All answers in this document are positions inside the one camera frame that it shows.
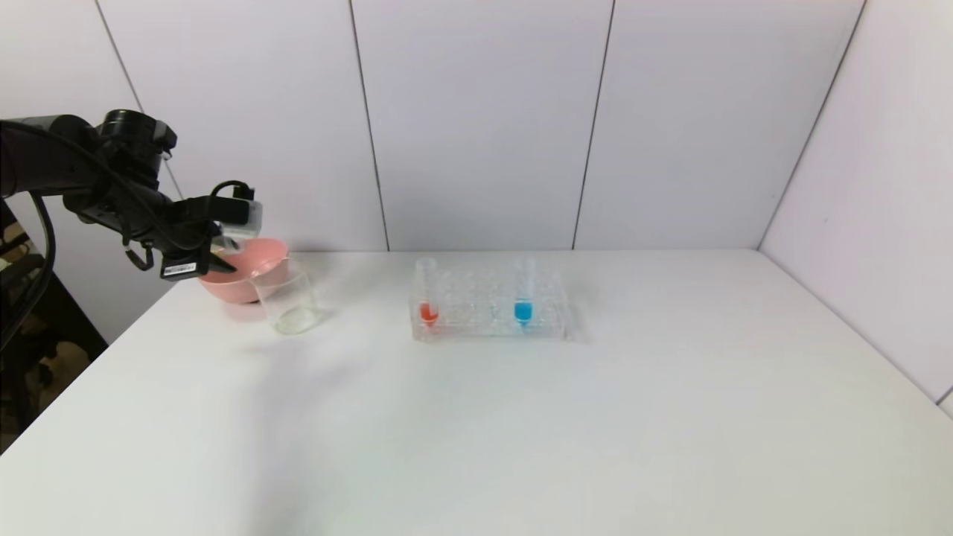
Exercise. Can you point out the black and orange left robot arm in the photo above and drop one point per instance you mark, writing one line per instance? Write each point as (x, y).
(67, 156)

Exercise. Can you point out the clear plastic test tube rack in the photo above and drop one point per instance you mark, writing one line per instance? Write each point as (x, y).
(484, 329)

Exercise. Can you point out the clear glass beaker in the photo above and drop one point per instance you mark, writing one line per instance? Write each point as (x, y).
(294, 309)

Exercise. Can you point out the test tube with red pigment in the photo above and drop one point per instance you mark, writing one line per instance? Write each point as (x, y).
(428, 313)

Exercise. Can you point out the test tube with yellow pigment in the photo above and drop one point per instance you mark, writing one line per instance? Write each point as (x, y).
(229, 242)

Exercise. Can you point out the pink plastic bowl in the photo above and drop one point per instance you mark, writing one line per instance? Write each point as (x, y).
(246, 289)

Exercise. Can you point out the dark background furniture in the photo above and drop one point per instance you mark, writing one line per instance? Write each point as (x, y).
(30, 357)

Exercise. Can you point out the test tube with blue pigment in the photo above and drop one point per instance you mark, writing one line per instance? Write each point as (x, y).
(523, 311)

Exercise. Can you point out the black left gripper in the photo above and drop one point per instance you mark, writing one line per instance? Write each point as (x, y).
(181, 269)

